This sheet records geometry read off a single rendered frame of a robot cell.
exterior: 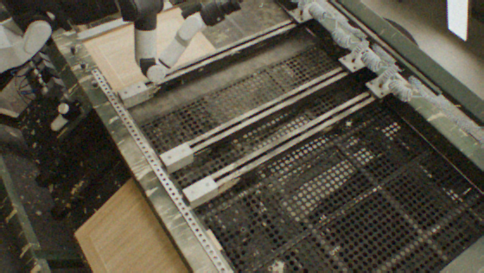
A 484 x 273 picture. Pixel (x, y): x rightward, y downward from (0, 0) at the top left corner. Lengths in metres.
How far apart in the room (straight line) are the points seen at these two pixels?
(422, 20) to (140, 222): 6.12
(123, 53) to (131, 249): 0.96
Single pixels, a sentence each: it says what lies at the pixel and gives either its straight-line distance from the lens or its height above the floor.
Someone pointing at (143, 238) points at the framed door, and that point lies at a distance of 2.02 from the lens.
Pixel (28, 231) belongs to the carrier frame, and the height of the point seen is 0.18.
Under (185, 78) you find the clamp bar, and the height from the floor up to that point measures 1.17.
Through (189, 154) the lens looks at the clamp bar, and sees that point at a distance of 1.77.
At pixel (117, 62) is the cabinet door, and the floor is 0.97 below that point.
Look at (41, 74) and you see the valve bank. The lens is 2.19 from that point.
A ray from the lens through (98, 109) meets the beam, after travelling 1.99.
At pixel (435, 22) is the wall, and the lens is 7.38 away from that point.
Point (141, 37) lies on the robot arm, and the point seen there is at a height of 1.21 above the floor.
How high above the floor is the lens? 1.48
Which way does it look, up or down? 9 degrees down
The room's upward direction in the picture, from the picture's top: 47 degrees clockwise
